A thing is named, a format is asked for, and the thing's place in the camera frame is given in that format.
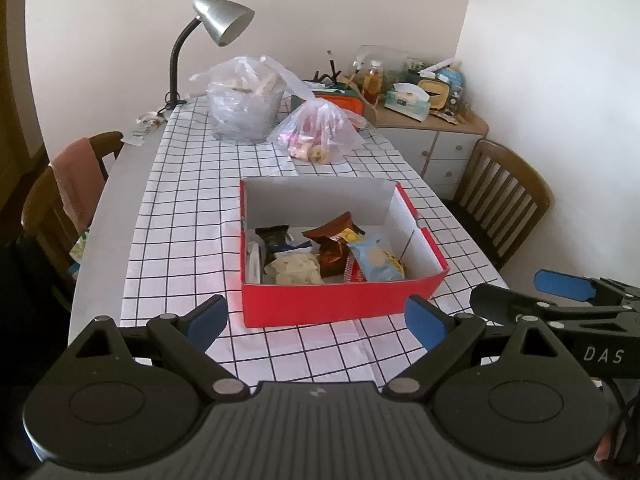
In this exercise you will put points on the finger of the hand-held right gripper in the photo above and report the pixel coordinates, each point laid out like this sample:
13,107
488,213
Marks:
505,302
565,285

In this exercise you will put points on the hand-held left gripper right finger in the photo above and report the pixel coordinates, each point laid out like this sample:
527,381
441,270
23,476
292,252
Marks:
425,322

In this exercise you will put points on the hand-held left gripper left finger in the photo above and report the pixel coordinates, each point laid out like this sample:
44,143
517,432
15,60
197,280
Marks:
207,322

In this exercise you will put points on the light blue cookie packet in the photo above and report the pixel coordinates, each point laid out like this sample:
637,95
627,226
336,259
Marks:
375,260

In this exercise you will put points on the red chip packet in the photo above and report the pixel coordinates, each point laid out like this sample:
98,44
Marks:
355,272

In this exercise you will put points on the red cardboard box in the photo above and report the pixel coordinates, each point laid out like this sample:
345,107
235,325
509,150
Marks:
325,305

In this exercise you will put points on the cream snack packet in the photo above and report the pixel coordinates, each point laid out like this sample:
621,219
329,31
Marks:
295,267

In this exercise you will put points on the small yellow snack packet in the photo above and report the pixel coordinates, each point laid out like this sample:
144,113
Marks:
350,237

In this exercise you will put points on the dark red triangular snack packet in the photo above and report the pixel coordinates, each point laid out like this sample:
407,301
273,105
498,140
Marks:
332,255

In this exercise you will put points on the blue and white snack packet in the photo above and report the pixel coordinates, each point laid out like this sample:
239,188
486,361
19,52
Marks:
295,246

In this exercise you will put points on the person's right hand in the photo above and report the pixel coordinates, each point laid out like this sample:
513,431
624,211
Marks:
604,452

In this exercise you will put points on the white checked tablecloth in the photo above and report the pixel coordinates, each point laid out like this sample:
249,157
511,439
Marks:
190,210

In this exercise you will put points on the wooden slat-back chair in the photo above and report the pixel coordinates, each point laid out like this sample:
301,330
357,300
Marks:
505,180

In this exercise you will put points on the green patterned cloth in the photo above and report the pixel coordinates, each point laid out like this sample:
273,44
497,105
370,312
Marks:
80,252

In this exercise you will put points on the white cabinet with wooden top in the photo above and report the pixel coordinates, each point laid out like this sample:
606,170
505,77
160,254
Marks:
450,150

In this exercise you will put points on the pink cloth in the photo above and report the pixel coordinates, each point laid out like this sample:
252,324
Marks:
77,180

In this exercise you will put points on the small tags and keys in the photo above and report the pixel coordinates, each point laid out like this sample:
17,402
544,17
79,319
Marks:
142,127

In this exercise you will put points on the large clear plastic bag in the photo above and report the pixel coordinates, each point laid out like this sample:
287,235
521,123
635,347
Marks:
240,110

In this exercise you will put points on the green and white tissue box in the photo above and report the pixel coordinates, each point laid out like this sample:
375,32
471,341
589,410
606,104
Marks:
407,105

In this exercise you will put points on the small clear plastic bag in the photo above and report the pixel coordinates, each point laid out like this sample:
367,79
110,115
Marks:
320,127

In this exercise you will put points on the orange zip pouch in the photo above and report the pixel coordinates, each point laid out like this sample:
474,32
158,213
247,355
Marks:
345,102

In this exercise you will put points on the bottle of amber liquid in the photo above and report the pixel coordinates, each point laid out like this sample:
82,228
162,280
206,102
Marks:
372,85

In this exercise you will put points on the white tube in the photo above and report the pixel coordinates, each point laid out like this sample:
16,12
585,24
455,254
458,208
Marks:
440,65

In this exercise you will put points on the clear glass dome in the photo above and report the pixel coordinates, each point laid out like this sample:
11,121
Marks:
390,57

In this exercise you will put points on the brown wooden door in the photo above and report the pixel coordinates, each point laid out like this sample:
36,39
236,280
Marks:
15,110

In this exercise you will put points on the silver desk lamp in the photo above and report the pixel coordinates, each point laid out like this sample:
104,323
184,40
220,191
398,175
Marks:
225,17

